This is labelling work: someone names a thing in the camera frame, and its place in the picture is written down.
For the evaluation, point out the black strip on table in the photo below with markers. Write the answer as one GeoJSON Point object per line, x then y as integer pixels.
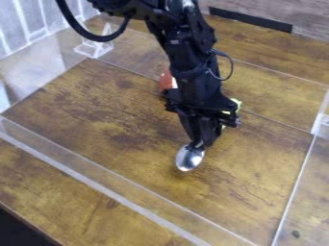
{"type": "Point", "coordinates": [251, 19]}

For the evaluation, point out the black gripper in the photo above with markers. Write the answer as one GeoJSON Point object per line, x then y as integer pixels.
{"type": "Point", "coordinates": [195, 99]}

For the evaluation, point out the clear acrylic right barrier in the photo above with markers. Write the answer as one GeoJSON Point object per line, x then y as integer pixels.
{"type": "Point", "coordinates": [303, 225]}

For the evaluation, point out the clear acrylic barrier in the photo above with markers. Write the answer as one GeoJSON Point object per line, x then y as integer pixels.
{"type": "Point", "coordinates": [181, 221]}
{"type": "Point", "coordinates": [303, 225]}

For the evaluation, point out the clear acrylic front barrier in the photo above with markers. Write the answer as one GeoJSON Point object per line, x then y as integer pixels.
{"type": "Point", "coordinates": [181, 221]}

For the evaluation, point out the clear acrylic triangular bracket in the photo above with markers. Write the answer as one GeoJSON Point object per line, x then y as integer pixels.
{"type": "Point", "coordinates": [93, 49]}

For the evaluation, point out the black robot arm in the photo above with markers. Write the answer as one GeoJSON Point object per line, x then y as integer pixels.
{"type": "Point", "coordinates": [185, 38]}

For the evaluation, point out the red white toy mushroom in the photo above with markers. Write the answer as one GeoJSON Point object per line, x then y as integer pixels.
{"type": "Point", "coordinates": [167, 81]}

